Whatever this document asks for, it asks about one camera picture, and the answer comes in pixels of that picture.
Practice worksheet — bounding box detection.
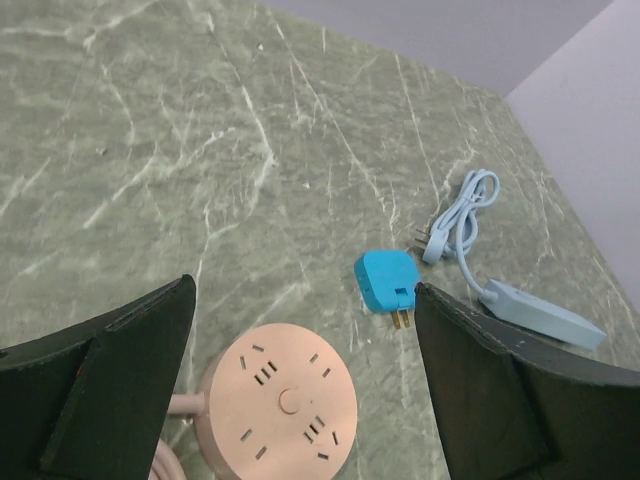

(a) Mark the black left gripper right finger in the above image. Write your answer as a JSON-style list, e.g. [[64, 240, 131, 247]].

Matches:
[[415, 283, 639, 479]]

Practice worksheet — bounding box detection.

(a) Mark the blue plug adapter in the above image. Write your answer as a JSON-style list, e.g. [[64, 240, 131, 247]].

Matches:
[[354, 249, 420, 329]]

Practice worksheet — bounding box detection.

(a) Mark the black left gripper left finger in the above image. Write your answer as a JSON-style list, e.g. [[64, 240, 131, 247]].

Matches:
[[1, 275, 196, 479]]

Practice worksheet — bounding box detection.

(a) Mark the light blue power cord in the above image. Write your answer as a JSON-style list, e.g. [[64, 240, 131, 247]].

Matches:
[[409, 169, 501, 301]]

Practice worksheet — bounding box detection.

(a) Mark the pink round power strip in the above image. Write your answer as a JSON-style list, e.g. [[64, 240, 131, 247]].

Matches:
[[195, 323, 358, 480]]

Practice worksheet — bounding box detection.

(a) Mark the light blue power strip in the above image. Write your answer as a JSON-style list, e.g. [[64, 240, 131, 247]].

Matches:
[[479, 279, 607, 350]]

